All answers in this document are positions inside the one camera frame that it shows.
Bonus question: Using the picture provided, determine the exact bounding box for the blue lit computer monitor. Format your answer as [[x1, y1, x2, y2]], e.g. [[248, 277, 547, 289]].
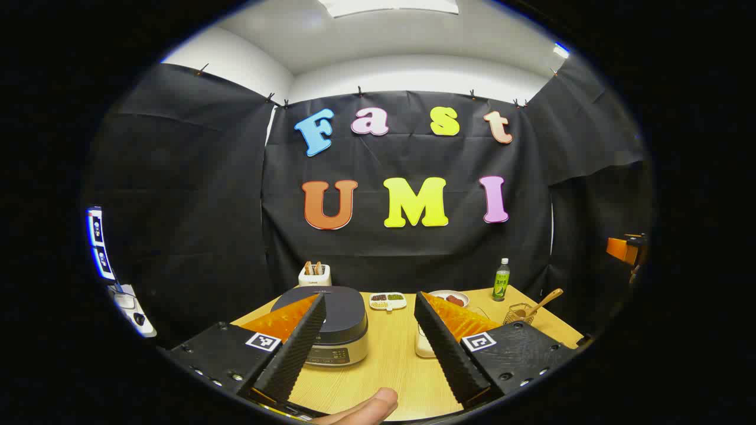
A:
[[86, 207, 117, 282]]

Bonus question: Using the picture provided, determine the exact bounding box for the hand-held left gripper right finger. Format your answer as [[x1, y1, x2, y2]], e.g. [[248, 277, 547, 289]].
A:
[[413, 291, 576, 408]]

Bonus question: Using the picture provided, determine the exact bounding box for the wooden spoon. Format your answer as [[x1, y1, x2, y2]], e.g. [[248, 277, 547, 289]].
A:
[[513, 288, 564, 322]]

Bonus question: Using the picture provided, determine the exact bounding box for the dark lidded silver rice cooker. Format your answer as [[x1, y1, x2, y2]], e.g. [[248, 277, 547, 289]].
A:
[[271, 286, 369, 368]]

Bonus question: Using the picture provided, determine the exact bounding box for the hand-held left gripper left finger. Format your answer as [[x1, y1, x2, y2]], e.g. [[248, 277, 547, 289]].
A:
[[167, 293, 327, 408]]

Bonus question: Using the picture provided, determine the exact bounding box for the black backdrop cloth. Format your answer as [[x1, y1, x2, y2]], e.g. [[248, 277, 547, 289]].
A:
[[83, 56, 653, 349]]

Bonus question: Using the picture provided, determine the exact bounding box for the white divided bean dish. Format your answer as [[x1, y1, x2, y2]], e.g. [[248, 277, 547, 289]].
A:
[[369, 292, 408, 311]]

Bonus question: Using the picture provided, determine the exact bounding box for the round white plate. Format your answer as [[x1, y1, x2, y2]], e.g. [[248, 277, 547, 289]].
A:
[[428, 289, 470, 309]]

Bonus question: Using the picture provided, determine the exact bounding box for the wire chopstick holder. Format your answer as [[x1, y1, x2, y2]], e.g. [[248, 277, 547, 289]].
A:
[[503, 303, 535, 326]]

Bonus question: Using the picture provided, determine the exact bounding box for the large ceiling light panel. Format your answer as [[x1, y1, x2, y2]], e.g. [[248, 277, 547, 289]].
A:
[[318, 0, 460, 18]]

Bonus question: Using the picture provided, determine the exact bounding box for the white side desk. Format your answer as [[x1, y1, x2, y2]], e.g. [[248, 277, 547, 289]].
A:
[[109, 285, 157, 338]]

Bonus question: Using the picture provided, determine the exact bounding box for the green tea bottle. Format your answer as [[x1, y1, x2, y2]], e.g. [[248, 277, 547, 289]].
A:
[[493, 258, 511, 302]]

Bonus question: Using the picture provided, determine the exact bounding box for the white toaster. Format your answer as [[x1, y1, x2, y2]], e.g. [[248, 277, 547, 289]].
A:
[[298, 261, 332, 288]]

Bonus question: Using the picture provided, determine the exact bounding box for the clear box of white rice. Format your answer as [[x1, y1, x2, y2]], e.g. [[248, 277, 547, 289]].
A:
[[415, 323, 439, 359]]

